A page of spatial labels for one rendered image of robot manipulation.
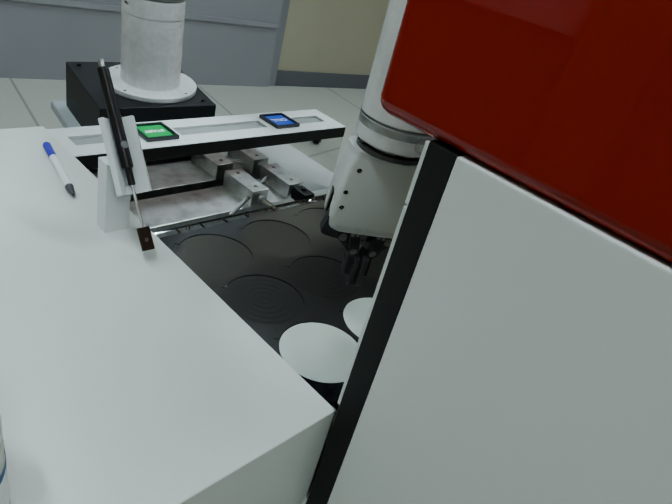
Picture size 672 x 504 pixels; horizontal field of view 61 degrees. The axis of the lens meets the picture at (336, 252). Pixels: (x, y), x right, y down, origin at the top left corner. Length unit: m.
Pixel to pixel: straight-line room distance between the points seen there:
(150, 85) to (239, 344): 0.80
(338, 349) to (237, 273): 0.18
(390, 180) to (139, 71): 0.76
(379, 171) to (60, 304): 0.33
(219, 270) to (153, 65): 0.59
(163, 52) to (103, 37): 2.88
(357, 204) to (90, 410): 0.32
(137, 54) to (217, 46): 3.16
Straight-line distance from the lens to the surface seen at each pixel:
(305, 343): 0.67
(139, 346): 0.54
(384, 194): 0.60
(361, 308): 0.75
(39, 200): 0.75
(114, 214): 0.68
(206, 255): 0.78
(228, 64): 4.47
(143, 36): 1.22
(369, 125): 0.57
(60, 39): 4.05
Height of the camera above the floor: 1.33
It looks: 31 degrees down
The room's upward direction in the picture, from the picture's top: 16 degrees clockwise
